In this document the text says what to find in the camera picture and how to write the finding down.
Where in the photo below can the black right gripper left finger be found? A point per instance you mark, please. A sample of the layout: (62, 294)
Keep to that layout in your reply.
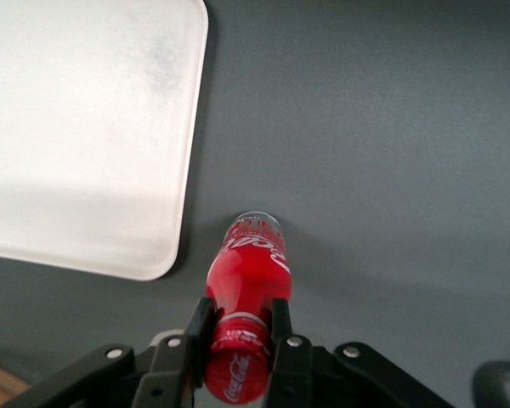
(183, 365)

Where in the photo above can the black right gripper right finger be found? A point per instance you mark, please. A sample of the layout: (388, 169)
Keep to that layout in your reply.
(289, 370)

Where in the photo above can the red coke bottle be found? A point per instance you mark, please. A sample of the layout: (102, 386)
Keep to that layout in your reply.
(248, 272)

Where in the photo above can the white rectangular plastic tray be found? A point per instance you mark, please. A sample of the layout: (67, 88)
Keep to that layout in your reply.
(81, 127)

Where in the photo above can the wooden drawer cabinet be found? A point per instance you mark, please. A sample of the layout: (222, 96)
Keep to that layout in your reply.
(0, 378)

